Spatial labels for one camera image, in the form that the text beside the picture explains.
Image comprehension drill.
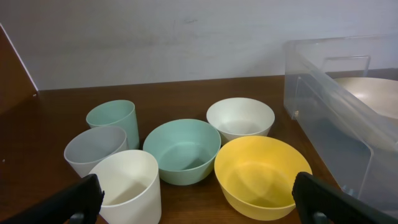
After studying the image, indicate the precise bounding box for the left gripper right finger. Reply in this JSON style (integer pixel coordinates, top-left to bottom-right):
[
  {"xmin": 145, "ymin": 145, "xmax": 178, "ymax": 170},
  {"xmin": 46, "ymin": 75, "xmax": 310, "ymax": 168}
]
[{"xmin": 292, "ymin": 172, "xmax": 397, "ymax": 224}]

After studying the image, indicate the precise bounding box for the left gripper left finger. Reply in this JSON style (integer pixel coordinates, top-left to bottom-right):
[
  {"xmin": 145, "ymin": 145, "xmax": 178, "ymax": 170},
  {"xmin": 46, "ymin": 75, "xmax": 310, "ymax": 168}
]
[{"xmin": 2, "ymin": 174, "xmax": 104, "ymax": 224}]

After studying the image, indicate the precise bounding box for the grey cup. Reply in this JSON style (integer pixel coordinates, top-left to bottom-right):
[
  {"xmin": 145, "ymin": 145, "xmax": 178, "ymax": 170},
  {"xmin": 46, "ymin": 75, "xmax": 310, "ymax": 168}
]
[{"xmin": 63, "ymin": 126, "xmax": 128, "ymax": 177}]

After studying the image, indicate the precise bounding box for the white cup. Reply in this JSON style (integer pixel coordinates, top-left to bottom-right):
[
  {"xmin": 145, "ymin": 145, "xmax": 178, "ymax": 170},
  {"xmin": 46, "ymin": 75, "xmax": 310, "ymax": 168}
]
[{"xmin": 90, "ymin": 150, "xmax": 162, "ymax": 224}]

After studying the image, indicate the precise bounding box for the green cup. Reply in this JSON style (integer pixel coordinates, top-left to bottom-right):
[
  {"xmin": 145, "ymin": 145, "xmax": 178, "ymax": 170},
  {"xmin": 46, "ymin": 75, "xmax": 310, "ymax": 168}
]
[{"xmin": 86, "ymin": 100, "xmax": 140, "ymax": 149}]

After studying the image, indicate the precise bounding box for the cream plate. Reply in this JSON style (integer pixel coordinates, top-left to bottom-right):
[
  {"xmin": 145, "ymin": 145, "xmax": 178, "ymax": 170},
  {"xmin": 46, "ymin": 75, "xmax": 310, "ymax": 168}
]
[{"xmin": 335, "ymin": 77, "xmax": 397, "ymax": 124}]

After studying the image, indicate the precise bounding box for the yellow bowl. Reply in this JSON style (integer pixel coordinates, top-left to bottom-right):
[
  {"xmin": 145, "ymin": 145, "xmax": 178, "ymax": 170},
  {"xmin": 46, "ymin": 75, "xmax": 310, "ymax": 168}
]
[{"xmin": 215, "ymin": 136, "xmax": 312, "ymax": 221}]

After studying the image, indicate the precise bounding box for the clear plastic storage bin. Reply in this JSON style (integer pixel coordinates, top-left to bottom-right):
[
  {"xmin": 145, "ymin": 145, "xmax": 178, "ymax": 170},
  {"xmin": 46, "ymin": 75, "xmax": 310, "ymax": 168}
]
[{"xmin": 284, "ymin": 34, "xmax": 397, "ymax": 217}]

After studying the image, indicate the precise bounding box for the white bowl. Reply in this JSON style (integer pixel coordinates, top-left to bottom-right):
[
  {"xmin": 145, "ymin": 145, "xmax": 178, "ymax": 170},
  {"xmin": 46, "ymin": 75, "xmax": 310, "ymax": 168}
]
[{"xmin": 206, "ymin": 98, "xmax": 275, "ymax": 145}]

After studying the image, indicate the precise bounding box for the green bowl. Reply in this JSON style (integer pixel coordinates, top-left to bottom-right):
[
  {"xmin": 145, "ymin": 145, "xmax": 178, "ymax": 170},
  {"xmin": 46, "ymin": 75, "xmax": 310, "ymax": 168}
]
[{"xmin": 143, "ymin": 119, "xmax": 221, "ymax": 185}]

